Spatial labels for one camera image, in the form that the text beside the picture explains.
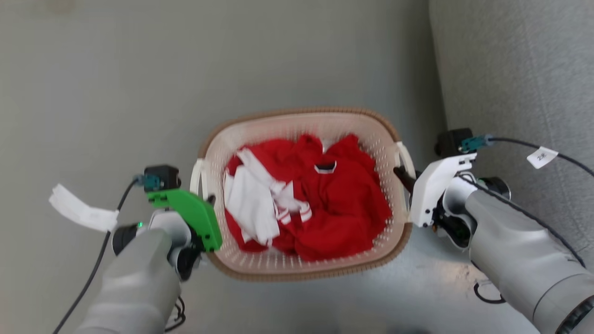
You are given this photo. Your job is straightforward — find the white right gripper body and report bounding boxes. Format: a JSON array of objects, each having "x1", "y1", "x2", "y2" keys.
[{"x1": 408, "y1": 152, "x2": 478, "y2": 228}]

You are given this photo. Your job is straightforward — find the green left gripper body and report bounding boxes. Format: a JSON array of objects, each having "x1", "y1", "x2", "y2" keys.
[{"x1": 147, "y1": 188, "x2": 223, "y2": 252}]

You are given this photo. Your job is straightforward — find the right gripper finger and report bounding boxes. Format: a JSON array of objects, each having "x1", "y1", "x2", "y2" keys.
[{"x1": 394, "y1": 166, "x2": 417, "y2": 194}]

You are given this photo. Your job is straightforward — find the beige plastic laundry basket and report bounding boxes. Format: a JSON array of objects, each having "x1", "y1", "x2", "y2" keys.
[{"x1": 189, "y1": 108, "x2": 416, "y2": 282}]

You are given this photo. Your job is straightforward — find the white garment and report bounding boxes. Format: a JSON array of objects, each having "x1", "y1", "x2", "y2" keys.
[{"x1": 223, "y1": 148, "x2": 312, "y2": 246}]

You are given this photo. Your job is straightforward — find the red garment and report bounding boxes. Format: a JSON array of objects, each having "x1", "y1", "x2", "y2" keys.
[{"x1": 224, "y1": 134, "x2": 393, "y2": 262}]

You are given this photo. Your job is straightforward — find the grey fabric sofa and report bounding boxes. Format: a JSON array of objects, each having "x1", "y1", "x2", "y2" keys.
[{"x1": 428, "y1": 0, "x2": 594, "y2": 260}]

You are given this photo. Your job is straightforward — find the black right camera cable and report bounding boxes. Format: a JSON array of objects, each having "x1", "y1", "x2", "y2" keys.
[{"x1": 462, "y1": 135, "x2": 594, "y2": 178}]

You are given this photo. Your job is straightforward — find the black camera cable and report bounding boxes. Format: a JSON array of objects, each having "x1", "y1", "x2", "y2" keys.
[
  {"x1": 462, "y1": 135, "x2": 594, "y2": 178},
  {"x1": 52, "y1": 174, "x2": 145, "y2": 334}
]

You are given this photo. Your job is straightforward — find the black cable loop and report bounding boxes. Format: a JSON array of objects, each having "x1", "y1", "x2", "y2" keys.
[
  {"x1": 472, "y1": 280, "x2": 507, "y2": 305},
  {"x1": 163, "y1": 296, "x2": 187, "y2": 333}
]

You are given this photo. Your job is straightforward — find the black left camera cable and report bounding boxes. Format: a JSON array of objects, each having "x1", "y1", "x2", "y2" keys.
[{"x1": 52, "y1": 174, "x2": 145, "y2": 334}]

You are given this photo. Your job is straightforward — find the large white cable tag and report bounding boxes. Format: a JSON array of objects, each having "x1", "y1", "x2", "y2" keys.
[{"x1": 49, "y1": 183, "x2": 120, "y2": 232}]

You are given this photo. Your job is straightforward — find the small white cable tag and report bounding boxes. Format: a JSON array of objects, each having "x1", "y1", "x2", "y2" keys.
[{"x1": 527, "y1": 146, "x2": 559, "y2": 169}]

